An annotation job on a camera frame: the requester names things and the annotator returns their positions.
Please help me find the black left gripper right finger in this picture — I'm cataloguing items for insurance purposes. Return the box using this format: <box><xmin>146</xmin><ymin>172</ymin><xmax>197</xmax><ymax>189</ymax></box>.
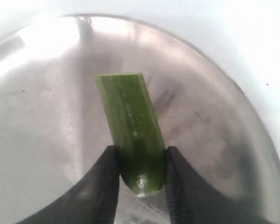
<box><xmin>165</xmin><ymin>147</ymin><xmax>268</xmax><ymax>224</ymax></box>

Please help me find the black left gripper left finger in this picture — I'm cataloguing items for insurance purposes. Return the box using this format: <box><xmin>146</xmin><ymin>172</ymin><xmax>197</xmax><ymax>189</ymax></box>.
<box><xmin>21</xmin><ymin>145</ymin><xmax>119</xmax><ymax>224</ymax></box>

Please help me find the green cucumber piece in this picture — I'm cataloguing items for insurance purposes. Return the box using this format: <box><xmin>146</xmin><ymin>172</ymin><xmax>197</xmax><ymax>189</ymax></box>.
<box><xmin>96</xmin><ymin>73</ymin><xmax>166</xmax><ymax>197</ymax></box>

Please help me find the round steel plate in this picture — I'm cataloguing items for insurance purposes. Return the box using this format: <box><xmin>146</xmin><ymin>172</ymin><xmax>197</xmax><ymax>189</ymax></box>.
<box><xmin>0</xmin><ymin>14</ymin><xmax>280</xmax><ymax>224</ymax></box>

